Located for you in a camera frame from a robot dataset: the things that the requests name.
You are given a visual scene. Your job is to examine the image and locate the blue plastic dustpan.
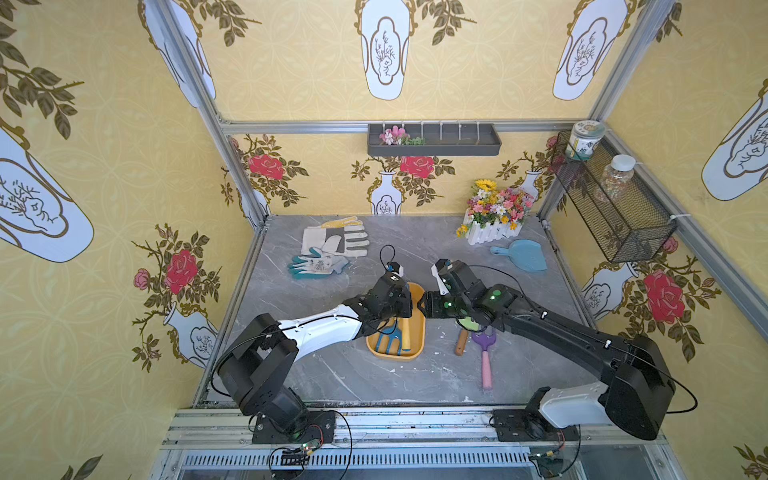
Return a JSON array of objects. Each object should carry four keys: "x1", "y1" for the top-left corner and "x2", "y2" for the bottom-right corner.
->
[{"x1": 490, "y1": 239, "x2": 548, "y2": 273}]

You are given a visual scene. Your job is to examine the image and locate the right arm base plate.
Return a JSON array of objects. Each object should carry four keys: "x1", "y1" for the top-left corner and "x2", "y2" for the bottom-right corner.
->
[{"x1": 489, "y1": 408, "x2": 580, "y2": 444}]

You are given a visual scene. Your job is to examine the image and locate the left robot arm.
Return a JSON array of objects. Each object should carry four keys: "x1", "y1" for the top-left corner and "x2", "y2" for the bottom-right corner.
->
[{"x1": 214, "y1": 273, "x2": 413, "y2": 431}]

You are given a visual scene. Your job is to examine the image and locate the teal grey garden glove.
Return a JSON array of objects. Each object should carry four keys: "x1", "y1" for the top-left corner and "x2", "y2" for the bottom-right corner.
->
[{"x1": 288, "y1": 248, "x2": 350, "y2": 279}]

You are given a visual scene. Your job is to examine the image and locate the clear jar white lid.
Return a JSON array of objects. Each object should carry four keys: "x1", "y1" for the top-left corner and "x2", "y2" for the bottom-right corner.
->
[{"x1": 595, "y1": 154, "x2": 636, "y2": 202}]

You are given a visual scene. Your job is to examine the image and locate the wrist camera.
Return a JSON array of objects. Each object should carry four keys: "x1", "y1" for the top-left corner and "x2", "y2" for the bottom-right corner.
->
[
  {"x1": 431, "y1": 259, "x2": 451, "y2": 296},
  {"x1": 385, "y1": 261, "x2": 404, "y2": 279}
]

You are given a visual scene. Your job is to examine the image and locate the right circuit board with wires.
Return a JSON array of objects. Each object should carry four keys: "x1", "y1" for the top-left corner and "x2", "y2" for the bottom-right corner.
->
[{"x1": 527, "y1": 450, "x2": 566, "y2": 479}]

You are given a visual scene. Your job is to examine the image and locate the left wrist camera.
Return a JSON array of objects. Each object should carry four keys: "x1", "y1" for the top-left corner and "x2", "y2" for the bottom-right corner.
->
[{"x1": 385, "y1": 261, "x2": 404, "y2": 279}]

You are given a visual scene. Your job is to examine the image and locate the yellow plastic storage tray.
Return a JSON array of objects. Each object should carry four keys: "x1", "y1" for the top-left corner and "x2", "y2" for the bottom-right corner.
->
[{"x1": 366, "y1": 282, "x2": 426, "y2": 362}]

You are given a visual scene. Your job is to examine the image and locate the white green striped glove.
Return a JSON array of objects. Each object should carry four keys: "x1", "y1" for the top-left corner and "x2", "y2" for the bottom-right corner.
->
[{"x1": 301, "y1": 221, "x2": 370, "y2": 258}]

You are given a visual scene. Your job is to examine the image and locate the pink flowers on shelf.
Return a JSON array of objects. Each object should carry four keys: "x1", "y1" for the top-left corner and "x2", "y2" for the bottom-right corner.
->
[{"x1": 379, "y1": 126, "x2": 425, "y2": 146}]

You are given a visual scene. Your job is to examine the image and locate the jar with patterned lid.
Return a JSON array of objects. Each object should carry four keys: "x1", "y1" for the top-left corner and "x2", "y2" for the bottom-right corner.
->
[{"x1": 565, "y1": 120, "x2": 606, "y2": 161}]

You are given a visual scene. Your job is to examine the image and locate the purple rake pink handle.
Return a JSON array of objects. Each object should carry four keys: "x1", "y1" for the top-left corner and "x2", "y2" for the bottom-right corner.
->
[{"x1": 471, "y1": 327, "x2": 497, "y2": 390}]

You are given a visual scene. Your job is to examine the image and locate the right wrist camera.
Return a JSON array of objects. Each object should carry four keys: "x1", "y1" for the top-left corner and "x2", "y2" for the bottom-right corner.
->
[{"x1": 431, "y1": 259, "x2": 451, "y2": 296}]

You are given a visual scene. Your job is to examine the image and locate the grey wall shelf tray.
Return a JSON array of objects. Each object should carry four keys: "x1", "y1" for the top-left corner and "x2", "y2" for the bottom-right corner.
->
[{"x1": 367, "y1": 121, "x2": 502, "y2": 157}]

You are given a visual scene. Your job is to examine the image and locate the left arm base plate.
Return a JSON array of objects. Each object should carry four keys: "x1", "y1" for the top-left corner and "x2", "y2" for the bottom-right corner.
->
[{"x1": 248, "y1": 410, "x2": 336, "y2": 445}]

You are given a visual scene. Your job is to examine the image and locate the teal rake yellow handle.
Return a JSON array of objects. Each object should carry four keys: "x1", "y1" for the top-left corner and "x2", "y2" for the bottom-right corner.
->
[{"x1": 375, "y1": 320, "x2": 402, "y2": 356}]

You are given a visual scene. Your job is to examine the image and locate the circuit board with wires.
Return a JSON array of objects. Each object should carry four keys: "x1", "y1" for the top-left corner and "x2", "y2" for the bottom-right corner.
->
[
  {"x1": 267, "y1": 439, "x2": 323, "y2": 469},
  {"x1": 527, "y1": 450, "x2": 566, "y2": 479}
]

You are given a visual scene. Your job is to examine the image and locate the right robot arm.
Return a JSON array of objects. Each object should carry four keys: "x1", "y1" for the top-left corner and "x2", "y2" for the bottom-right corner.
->
[{"x1": 419, "y1": 259, "x2": 676, "y2": 440}]

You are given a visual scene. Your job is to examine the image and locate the flower pot white fence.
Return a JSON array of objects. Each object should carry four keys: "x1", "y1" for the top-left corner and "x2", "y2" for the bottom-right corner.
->
[{"x1": 456, "y1": 179, "x2": 536, "y2": 245}]

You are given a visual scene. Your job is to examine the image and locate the left circuit board with wires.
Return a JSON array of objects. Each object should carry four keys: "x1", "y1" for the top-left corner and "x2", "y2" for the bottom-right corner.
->
[{"x1": 267, "y1": 439, "x2": 323, "y2": 469}]

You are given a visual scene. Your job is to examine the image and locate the green rake brown handle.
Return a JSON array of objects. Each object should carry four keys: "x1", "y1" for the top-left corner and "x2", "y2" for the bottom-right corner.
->
[{"x1": 454, "y1": 317, "x2": 480, "y2": 356}]

